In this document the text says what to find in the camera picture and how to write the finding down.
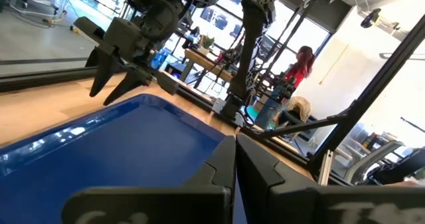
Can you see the small potted plant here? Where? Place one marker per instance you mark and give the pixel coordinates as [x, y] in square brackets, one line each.
[207, 43]

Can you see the person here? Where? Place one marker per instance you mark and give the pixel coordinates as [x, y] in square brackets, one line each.
[300, 71]

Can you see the blue plastic tray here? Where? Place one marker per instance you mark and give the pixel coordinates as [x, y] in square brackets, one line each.
[116, 144]

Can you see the blue water bottle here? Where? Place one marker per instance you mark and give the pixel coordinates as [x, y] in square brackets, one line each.
[158, 60]

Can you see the black mounted camera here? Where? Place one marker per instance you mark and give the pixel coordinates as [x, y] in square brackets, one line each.
[369, 19]

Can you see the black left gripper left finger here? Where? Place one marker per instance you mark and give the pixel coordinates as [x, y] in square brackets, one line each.
[149, 204]

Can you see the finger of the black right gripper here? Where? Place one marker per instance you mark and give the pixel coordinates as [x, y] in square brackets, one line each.
[127, 84]
[104, 67]

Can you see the wooden desk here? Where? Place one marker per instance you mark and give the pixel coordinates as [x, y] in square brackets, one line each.
[202, 61]

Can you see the black aluminium table frame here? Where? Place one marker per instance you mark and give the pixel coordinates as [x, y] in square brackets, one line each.
[382, 81]

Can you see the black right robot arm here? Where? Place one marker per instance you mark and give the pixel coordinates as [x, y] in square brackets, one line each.
[252, 34]

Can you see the chair with beige coat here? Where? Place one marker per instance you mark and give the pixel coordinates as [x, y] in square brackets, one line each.
[299, 107]

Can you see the grey office chair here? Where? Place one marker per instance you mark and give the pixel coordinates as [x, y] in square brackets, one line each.
[372, 157]

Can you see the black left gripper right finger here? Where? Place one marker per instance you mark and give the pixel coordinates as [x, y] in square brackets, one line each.
[299, 204]

